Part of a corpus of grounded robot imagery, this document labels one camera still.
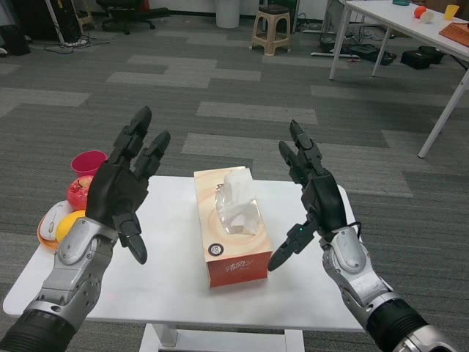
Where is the white cylindrical bin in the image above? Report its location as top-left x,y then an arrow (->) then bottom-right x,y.
215,0 -> 241,29

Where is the orange plate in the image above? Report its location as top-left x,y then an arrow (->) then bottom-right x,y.
37,212 -> 62,251

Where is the orange flat tray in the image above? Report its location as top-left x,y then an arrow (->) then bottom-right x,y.
438,21 -> 469,48

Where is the black cabinet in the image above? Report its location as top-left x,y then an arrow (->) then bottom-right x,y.
21,0 -> 84,41

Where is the black hard case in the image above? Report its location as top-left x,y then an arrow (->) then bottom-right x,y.
400,45 -> 445,70

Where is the white metal stand leg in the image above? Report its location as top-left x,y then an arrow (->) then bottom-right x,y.
44,0 -> 69,45

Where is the white long desk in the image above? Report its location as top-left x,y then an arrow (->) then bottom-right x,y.
328,0 -> 469,159

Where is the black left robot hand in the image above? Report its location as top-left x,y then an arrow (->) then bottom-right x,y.
84,106 -> 171,265

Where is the black flat bag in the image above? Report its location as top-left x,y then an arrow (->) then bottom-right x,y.
347,43 -> 399,67

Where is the white computer mouse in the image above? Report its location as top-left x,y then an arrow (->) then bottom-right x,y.
38,200 -> 76,242

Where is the beige plastic stool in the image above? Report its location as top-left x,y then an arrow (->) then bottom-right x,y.
251,5 -> 293,57

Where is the black office chair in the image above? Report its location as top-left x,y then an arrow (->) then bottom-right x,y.
95,0 -> 170,36

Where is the orange tissue box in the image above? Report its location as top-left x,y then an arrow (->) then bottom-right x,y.
193,166 -> 273,290

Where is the black round floor bin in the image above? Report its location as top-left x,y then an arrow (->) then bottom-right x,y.
0,24 -> 31,56

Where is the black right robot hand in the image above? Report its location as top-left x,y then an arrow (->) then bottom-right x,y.
267,119 -> 347,273

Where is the red apple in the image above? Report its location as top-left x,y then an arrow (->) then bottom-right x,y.
67,175 -> 95,211

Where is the pink plastic cup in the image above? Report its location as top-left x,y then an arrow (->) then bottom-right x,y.
70,150 -> 108,180

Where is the yellow lemon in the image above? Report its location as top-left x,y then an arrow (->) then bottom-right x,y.
56,209 -> 87,243

